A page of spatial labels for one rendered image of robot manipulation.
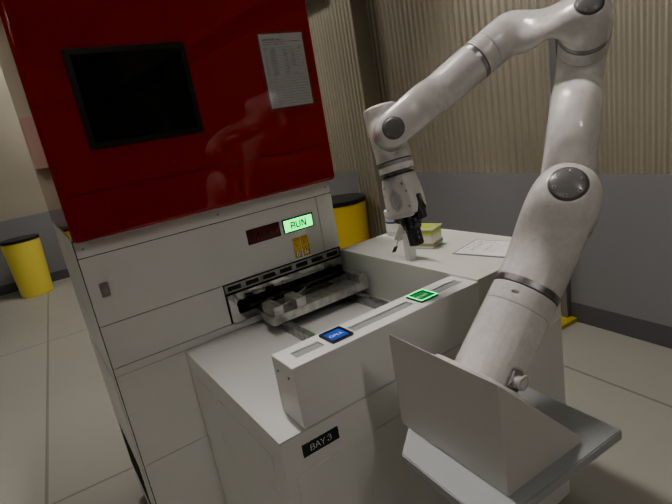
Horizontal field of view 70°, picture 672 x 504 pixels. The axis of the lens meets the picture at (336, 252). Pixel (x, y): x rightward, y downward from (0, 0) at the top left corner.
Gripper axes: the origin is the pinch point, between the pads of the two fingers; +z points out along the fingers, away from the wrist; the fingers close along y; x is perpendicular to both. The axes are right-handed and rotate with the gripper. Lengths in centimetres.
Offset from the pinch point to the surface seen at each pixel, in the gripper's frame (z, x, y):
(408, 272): 12.7, 15.0, -25.2
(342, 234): 10, 141, -258
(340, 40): -145, 180, -241
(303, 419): 27.6, -39.7, -1.2
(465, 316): 23.5, 9.3, -0.5
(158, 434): 39, -60, -67
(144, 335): 8, -56, -61
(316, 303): 15.2, -7.0, -46.2
